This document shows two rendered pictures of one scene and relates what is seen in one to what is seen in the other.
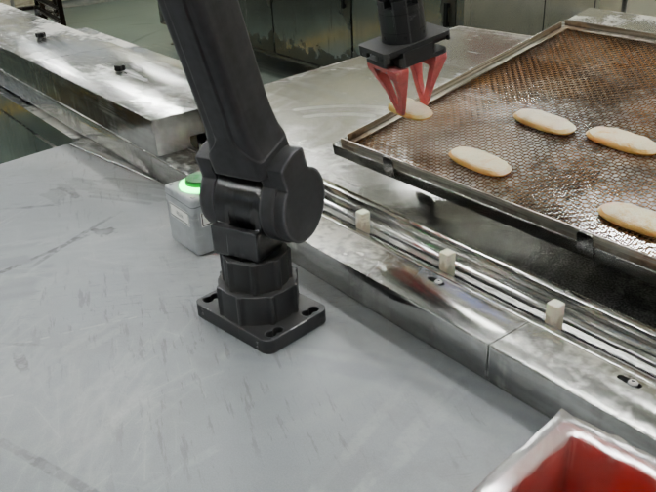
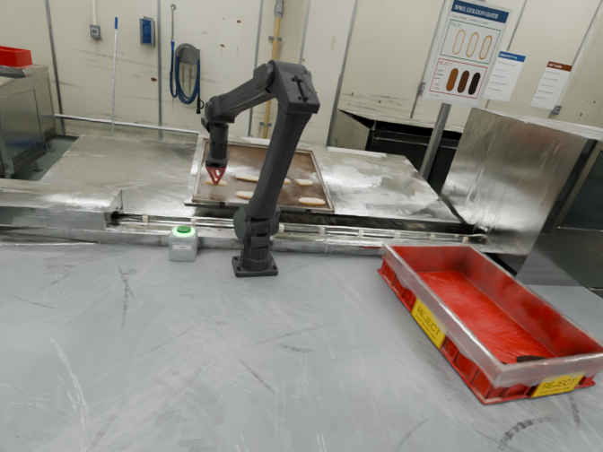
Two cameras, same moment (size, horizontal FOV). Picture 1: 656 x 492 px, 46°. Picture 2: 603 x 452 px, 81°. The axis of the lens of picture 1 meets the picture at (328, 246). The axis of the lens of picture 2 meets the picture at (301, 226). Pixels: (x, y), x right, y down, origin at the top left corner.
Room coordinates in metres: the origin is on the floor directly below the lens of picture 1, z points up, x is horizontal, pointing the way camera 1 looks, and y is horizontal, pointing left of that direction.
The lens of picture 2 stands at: (0.26, 0.81, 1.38)
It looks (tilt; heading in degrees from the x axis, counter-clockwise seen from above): 26 degrees down; 293
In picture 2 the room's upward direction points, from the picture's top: 10 degrees clockwise
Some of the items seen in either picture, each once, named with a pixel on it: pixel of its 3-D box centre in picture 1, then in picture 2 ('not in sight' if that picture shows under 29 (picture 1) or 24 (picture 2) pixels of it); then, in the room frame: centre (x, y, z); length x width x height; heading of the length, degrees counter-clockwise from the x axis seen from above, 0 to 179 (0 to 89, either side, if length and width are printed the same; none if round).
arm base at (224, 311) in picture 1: (258, 283); (256, 256); (0.69, 0.07, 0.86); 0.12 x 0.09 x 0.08; 45
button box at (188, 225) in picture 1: (208, 223); (183, 247); (0.88, 0.15, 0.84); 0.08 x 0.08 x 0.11; 37
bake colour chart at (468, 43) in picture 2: not in sight; (465, 56); (0.43, -1.25, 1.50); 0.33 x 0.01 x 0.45; 37
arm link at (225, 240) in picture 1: (259, 207); (253, 228); (0.71, 0.07, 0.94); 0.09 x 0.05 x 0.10; 149
